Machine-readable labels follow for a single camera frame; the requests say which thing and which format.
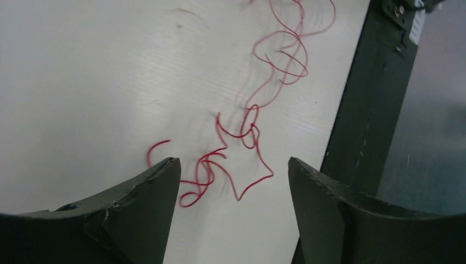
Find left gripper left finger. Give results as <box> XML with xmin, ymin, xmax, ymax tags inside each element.
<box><xmin>1</xmin><ymin>157</ymin><xmax>181</xmax><ymax>263</ymax></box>

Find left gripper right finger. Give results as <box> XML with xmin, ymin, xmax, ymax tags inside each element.
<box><xmin>288</xmin><ymin>157</ymin><xmax>465</xmax><ymax>263</ymax></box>

